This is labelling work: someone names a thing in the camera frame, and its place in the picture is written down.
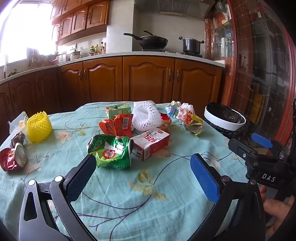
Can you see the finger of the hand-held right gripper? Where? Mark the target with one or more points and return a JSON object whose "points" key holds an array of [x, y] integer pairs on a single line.
{"points": [[242, 151], [261, 139]]}

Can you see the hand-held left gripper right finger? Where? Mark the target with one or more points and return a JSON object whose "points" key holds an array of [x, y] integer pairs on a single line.
{"points": [[204, 177]]}

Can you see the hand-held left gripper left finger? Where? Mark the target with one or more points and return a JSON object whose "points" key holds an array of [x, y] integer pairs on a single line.
{"points": [[81, 176]]}

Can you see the crushed green soda can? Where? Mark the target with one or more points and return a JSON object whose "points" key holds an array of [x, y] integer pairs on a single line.
{"points": [[111, 154]]}

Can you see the white bin with black bag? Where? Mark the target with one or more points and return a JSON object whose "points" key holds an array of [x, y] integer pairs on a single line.
{"points": [[222, 118]]}

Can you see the red white carton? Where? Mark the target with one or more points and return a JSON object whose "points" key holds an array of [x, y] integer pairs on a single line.
{"points": [[151, 142]]}

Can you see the person's right hand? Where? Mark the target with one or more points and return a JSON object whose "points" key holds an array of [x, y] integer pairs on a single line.
{"points": [[276, 209]]}

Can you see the crumpled gold green wrapper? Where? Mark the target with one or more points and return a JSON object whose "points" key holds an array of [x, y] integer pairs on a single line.
{"points": [[195, 126]]}

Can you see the light blue floral tablecloth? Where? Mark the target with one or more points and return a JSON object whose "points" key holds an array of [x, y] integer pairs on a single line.
{"points": [[129, 197]]}

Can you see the red orange snack wrapper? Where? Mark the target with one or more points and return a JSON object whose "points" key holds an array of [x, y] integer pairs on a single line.
{"points": [[115, 126]]}

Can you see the yellow foam fruit net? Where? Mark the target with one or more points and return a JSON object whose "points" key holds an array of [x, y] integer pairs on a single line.
{"points": [[38, 127]]}

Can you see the orange snack packet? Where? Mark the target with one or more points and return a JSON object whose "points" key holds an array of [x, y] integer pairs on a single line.
{"points": [[166, 121]]}

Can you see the crumpled white red wrapper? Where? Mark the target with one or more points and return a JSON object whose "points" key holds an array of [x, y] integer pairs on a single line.
{"points": [[185, 112]]}

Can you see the red framed glass cabinet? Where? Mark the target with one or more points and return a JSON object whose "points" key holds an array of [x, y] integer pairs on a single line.
{"points": [[259, 69]]}

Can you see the crushed red can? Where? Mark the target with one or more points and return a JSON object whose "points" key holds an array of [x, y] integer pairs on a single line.
{"points": [[10, 158]]}

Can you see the crumpled brown wrapper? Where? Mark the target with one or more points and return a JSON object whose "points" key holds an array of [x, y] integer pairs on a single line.
{"points": [[18, 139]]}

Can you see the crumpled colourful paper ball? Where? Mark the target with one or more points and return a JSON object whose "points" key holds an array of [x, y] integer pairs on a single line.
{"points": [[172, 109]]}

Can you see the green juice carton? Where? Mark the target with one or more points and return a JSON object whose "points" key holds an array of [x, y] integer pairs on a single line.
{"points": [[118, 110]]}

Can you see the clear plastic bag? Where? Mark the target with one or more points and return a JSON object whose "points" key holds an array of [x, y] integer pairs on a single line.
{"points": [[18, 120]]}

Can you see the white foam fruit net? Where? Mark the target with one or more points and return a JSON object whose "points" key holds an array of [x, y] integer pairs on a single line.
{"points": [[145, 115]]}

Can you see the wooden base cabinets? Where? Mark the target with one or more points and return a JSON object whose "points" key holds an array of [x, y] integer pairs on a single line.
{"points": [[148, 78]]}

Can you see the white lidded pot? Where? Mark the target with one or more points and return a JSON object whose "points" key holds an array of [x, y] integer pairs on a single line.
{"points": [[75, 55]]}

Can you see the gas hob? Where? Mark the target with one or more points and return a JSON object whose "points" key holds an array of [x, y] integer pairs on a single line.
{"points": [[171, 52]]}

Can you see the white kitchen countertop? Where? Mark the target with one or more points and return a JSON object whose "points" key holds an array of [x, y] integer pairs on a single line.
{"points": [[115, 55]]}

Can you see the row of condiment bottles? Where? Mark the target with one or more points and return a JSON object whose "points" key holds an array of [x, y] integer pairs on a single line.
{"points": [[98, 49]]}

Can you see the white slim bottle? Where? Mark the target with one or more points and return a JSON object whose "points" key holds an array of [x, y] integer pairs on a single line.
{"points": [[5, 69]]}

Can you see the black wok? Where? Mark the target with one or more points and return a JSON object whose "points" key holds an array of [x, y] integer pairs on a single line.
{"points": [[152, 41]]}

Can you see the range hood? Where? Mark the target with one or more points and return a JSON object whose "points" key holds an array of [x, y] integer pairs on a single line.
{"points": [[173, 8]]}

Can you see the wooden wall cabinets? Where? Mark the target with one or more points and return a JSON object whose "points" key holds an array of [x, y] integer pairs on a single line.
{"points": [[78, 20]]}

